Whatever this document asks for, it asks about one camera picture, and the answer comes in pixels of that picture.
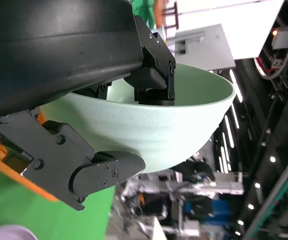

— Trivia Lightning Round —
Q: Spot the orange wicker basket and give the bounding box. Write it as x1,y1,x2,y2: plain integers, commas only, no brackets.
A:
0,109,59,203

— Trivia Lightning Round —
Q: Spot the brown wooden chair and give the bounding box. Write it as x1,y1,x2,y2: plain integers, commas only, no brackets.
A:
156,0,180,31

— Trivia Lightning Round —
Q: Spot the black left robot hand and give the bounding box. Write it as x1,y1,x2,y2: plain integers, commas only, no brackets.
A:
0,0,177,211

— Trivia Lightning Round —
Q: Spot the pale grey-green bowl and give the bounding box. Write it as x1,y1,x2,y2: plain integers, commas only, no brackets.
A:
40,62,236,175

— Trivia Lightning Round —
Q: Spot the white round plate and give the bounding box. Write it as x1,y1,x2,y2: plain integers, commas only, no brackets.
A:
0,224,38,240

